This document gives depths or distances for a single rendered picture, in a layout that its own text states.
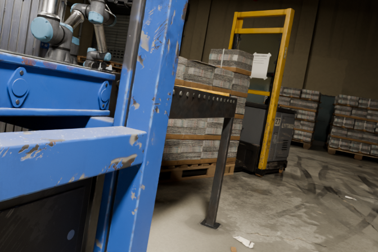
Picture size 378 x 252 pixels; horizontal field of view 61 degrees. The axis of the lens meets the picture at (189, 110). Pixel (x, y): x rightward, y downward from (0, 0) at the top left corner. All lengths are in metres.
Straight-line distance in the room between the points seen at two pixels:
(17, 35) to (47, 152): 1.83
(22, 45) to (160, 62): 1.67
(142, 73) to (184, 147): 2.27
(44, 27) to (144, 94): 1.32
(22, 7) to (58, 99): 1.65
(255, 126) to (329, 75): 5.56
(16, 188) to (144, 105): 0.28
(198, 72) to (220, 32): 7.03
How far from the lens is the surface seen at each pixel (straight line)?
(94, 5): 1.78
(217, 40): 9.79
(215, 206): 2.05
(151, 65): 0.58
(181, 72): 2.65
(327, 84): 9.16
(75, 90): 0.64
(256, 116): 3.84
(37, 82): 0.58
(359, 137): 7.50
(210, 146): 3.10
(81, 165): 0.45
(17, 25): 2.21
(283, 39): 3.65
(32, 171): 0.40
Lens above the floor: 0.78
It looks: 3 degrees down
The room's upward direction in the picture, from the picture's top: 10 degrees clockwise
